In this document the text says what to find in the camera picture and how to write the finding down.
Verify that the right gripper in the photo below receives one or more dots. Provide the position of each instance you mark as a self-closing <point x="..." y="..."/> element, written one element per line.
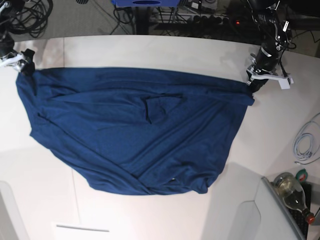
<point x="26" y="65"/>

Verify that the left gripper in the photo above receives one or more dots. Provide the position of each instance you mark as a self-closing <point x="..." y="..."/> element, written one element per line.
<point x="264" y="62"/>

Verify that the dark blue t-shirt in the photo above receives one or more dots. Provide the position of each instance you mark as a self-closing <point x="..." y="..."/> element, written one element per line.
<point x="136" y="131"/>

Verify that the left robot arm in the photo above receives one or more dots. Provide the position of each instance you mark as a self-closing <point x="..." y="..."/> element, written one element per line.
<point x="275" y="33"/>

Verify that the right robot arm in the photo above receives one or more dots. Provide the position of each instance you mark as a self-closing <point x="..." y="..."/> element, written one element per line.
<point x="9" y="9"/>

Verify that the green tape roll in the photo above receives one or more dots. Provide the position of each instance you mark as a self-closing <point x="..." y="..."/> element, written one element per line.
<point x="302" y="175"/>

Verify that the clear glass bottle red cap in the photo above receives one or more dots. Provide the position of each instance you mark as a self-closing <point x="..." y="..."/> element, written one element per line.
<point x="293" y="195"/>

